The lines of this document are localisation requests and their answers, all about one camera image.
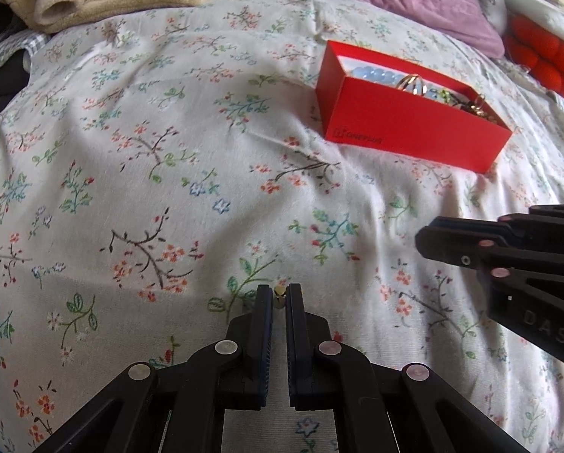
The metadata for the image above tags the floral white bedsheet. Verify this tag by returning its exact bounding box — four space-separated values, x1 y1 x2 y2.
0 0 564 453

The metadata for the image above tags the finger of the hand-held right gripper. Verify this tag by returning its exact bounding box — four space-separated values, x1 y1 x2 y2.
415 227 564 280
428 204 564 247

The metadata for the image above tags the light blue bead bracelet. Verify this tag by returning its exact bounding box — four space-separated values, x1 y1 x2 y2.
352 67 445 101

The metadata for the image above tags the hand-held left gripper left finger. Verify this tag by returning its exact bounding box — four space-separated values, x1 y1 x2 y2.
34 285 274 453

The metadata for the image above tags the grey checkered cloth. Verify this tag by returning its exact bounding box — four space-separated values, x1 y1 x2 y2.
0 28 51 81

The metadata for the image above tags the red cardboard box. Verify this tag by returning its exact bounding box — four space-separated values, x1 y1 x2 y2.
315 40 513 174

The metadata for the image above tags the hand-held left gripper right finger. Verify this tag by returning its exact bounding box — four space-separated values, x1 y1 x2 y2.
286 284 530 453

